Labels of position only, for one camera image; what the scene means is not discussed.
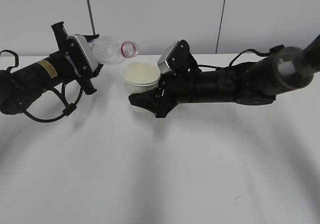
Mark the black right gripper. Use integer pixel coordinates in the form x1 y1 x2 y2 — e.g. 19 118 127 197
128 70 200 118

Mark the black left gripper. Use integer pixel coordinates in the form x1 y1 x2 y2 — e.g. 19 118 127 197
50 22 103 95

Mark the white paper cup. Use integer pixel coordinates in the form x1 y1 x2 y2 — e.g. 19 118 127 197
121 62 162 114

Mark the Nongfu Spring water bottle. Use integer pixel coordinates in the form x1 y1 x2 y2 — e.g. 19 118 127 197
89 37 139 65

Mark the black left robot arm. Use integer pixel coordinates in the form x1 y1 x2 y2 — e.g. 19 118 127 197
0 22 103 116

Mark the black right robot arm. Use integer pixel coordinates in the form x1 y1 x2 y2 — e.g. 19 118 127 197
129 38 320 118

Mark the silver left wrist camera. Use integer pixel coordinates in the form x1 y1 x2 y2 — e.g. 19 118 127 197
67 35 98 79

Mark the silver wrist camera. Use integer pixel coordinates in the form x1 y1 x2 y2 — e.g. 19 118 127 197
67 35 98 79
157 40 190 74

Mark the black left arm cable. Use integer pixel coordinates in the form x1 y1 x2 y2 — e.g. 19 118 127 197
0 50 83 123

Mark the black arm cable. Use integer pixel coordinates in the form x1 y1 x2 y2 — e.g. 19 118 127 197
0 50 83 123
197 45 285 72

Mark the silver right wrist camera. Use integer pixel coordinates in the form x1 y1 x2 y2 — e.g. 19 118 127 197
157 40 190 74

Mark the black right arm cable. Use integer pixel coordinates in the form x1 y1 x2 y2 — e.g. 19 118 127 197
197 45 285 72

